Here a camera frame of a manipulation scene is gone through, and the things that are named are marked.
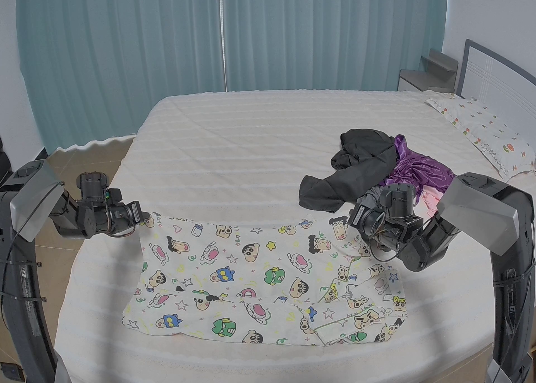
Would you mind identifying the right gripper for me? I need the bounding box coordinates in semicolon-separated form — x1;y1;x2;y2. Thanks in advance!
347;203;389;245

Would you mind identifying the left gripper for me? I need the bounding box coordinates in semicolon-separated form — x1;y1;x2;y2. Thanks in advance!
96;200;145;235

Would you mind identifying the white printed pyjama top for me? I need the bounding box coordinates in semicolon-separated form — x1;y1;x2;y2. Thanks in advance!
121;211;409;347

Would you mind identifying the bed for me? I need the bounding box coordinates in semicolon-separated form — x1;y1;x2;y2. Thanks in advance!
53;39;536;383

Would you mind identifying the grey garment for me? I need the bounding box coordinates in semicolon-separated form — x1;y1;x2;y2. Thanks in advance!
356;185;394;210

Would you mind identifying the black garment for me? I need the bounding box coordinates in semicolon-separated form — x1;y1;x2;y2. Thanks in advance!
298;128;399;214

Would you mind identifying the pink garment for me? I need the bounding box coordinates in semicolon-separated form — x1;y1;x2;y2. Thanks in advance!
418;186;447;219

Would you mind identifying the purple garment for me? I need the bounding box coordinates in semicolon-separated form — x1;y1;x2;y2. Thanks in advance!
379;134;457;198

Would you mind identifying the white printed pillow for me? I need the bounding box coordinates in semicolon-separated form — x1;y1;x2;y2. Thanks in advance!
425;96;536;183

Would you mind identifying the grey bedside table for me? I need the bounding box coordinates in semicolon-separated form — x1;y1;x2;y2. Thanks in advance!
397;48;460;92

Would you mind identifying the blue-green curtain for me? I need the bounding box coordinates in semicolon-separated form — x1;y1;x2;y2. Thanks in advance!
219;0;449;93
16;0;227;152

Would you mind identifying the small black box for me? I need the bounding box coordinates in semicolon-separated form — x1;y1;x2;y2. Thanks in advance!
0;362;22;382

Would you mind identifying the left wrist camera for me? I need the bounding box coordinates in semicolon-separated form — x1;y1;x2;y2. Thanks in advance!
105;187;125;209

